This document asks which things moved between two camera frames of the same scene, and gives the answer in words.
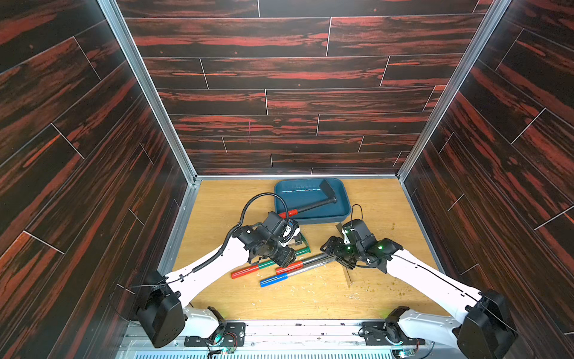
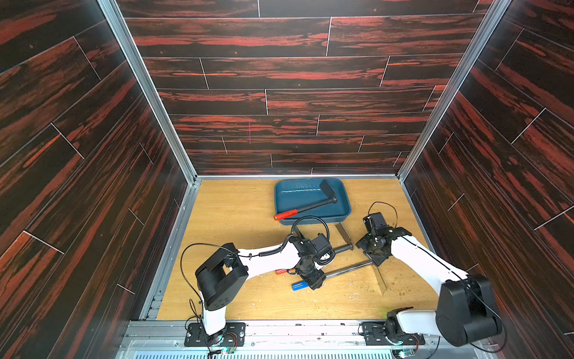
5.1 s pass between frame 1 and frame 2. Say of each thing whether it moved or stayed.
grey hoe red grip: stayed
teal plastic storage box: stayed
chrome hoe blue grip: moved
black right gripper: moved
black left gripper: moved
